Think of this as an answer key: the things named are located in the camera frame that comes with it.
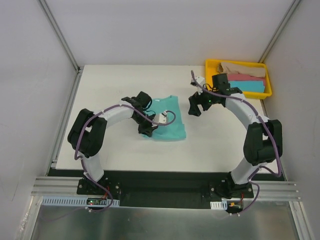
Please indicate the right white cable duct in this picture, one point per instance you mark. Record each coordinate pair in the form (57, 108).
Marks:
(219, 205)

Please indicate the pink rolled t shirt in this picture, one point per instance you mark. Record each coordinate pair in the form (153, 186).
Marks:
(243, 77)

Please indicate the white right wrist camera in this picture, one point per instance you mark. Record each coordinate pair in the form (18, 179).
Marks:
(199, 82)

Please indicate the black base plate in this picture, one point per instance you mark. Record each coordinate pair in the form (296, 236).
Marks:
(194, 200)

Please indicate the aluminium corner post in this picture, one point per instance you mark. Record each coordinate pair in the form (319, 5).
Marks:
(59, 34)
(294, 5)

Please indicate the beige rolled t shirt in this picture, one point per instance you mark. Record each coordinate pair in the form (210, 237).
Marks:
(232, 68)

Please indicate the right aluminium corner post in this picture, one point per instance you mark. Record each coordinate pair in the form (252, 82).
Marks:
(294, 5)

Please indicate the yellow plastic bin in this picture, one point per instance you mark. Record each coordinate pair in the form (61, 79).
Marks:
(211, 70)

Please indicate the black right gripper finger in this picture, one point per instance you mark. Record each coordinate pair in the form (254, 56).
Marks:
(206, 104)
(193, 106)

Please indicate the teal green t shirt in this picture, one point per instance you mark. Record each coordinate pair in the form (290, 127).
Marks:
(173, 132)

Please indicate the aluminium rail frame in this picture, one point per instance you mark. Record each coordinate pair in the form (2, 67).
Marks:
(67, 182)

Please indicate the left white cable duct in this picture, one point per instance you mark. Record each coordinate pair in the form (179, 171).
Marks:
(67, 201)

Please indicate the left aluminium corner post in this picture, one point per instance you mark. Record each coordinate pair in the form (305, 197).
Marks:
(59, 34)

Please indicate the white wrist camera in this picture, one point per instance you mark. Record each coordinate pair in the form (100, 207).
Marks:
(199, 82)
(160, 119)

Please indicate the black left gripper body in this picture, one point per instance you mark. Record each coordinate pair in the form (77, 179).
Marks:
(145, 125)

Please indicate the blue rolled t shirt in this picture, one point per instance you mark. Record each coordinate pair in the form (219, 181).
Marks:
(249, 86)

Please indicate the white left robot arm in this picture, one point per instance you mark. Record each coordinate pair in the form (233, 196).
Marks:
(88, 131)

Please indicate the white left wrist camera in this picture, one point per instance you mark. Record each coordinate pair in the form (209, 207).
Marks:
(160, 119)

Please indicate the white cable duct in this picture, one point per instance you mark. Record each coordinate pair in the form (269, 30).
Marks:
(219, 205)
(67, 201)

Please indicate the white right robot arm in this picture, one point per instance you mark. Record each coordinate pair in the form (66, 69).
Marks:
(263, 144)

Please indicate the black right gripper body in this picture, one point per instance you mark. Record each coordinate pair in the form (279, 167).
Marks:
(197, 102)

